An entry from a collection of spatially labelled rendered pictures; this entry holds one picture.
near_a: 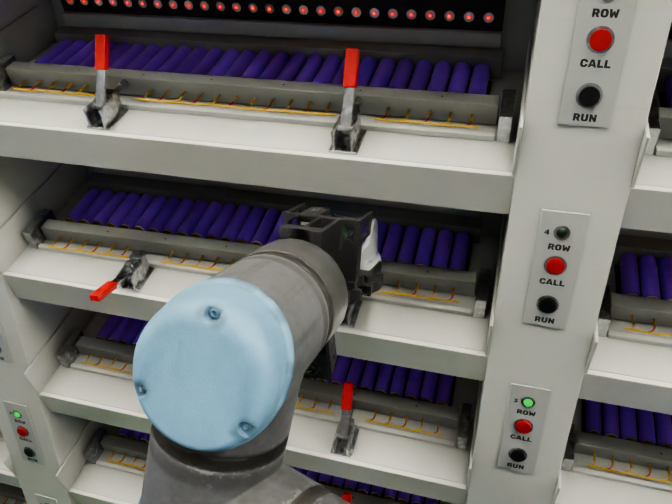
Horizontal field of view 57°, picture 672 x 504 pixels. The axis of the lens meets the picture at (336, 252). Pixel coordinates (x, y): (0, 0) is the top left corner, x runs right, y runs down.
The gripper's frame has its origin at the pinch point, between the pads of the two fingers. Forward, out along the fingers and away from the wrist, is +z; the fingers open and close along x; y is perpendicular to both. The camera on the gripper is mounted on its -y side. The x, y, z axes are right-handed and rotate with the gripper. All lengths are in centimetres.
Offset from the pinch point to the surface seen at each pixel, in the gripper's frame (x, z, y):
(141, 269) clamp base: 25.6, -1.7, -4.7
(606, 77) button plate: -21.7, -11.1, 20.4
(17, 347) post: 45.7, -0.6, -19.1
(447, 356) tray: -11.8, -3.0, -8.6
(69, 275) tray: 35.5, -2.2, -6.8
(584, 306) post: -24.0, -5.5, -0.1
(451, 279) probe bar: -11.0, 2.1, -1.6
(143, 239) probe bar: 27.4, 1.5, -1.9
